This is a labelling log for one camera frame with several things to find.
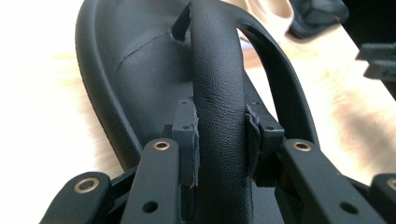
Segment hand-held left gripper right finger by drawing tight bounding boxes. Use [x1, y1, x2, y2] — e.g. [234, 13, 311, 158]
[244, 102, 286, 188]

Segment black flip-flop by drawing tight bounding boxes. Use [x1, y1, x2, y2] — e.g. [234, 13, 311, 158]
[288, 0, 350, 40]
[74, 0, 320, 224]

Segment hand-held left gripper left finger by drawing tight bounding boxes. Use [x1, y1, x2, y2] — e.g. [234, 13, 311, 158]
[171, 98, 201, 189]

